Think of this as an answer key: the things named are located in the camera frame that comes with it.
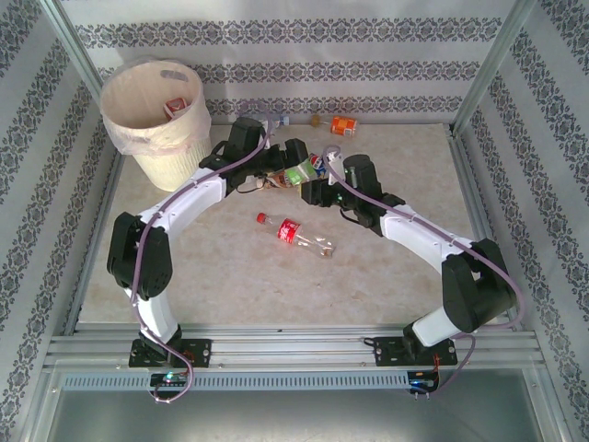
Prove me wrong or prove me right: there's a green label bottle white cap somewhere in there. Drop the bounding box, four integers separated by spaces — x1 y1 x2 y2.
283 158 319 188

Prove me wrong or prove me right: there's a Pepsi bottle blue cap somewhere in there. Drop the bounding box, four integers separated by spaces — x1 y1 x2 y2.
306 155 330 180

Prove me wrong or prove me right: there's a brown Nescafe coffee bottle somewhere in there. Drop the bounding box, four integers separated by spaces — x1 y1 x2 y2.
262 170 295 191

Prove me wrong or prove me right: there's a Coca-Cola bottle red cap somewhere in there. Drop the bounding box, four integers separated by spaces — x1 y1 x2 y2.
256 211 338 262

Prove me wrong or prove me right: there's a cream plastic waste bin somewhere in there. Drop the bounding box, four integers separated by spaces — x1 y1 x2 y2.
99 59 213 193

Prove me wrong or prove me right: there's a translucent plastic bin liner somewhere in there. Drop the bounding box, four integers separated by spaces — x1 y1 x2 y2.
98 55 214 157

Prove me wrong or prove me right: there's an orange label juice bottle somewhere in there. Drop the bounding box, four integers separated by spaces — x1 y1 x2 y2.
311 114 361 138

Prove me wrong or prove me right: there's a small circuit board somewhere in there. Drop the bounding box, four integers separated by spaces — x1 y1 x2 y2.
147 370 191 389
407 369 441 396

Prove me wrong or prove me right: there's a grey metal panel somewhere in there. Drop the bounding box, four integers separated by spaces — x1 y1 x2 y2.
45 390 560 442

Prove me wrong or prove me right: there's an aluminium side rail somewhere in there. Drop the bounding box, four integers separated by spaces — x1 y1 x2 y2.
446 131 524 332
63 146 125 336

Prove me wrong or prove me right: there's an aluminium mounting rail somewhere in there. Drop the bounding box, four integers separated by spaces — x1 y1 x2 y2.
43 320 542 372

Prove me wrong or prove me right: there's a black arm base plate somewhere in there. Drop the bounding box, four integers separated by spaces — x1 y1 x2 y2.
128 337 214 369
372 334 459 368

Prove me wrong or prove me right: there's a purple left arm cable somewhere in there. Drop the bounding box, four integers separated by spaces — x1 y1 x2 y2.
130 97 277 405

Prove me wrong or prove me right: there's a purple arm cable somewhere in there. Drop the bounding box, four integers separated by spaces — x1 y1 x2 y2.
130 97 277 405
324 145 521 397

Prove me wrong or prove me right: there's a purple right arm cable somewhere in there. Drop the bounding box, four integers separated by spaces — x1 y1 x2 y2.
324 145 521 397

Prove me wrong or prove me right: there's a grey slotted cable duct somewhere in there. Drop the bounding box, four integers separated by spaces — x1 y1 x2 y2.
61 371 412 391

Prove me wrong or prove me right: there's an aluminium frame post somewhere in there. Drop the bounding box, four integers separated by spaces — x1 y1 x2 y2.
39 0 110 100
449 0 538 137

